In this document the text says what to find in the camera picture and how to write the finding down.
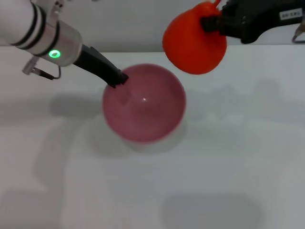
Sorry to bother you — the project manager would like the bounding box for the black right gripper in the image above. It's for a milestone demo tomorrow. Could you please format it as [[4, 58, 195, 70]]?
[[201, 0, 305, 44]]

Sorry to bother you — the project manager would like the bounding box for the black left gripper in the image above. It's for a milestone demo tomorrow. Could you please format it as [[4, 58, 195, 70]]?
[[72, 43, 130, 89]]

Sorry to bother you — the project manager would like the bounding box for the orange toy fruit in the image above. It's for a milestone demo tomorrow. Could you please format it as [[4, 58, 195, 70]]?
[[162, 0, 228, 75]]

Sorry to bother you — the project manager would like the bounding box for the pink plastic bowl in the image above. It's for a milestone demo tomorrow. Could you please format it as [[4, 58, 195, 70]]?
[[102, 63, 187, 143]]

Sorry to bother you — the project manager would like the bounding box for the left arm cable with connector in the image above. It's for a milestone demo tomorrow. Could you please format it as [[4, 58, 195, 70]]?
[[21, 55, 63, 81]]

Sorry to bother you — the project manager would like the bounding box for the arm cable with connector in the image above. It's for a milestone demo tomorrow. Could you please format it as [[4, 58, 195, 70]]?
[[291, 22, 305, 44], [21, 55, 63, 81]]

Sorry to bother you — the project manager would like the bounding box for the right arm cable with connector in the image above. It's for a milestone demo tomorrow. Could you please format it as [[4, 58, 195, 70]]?
[[291, 22, 305, 44]]

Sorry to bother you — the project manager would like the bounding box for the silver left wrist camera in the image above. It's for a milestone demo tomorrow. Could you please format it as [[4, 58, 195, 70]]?
[[51, 0, 64, 15]]

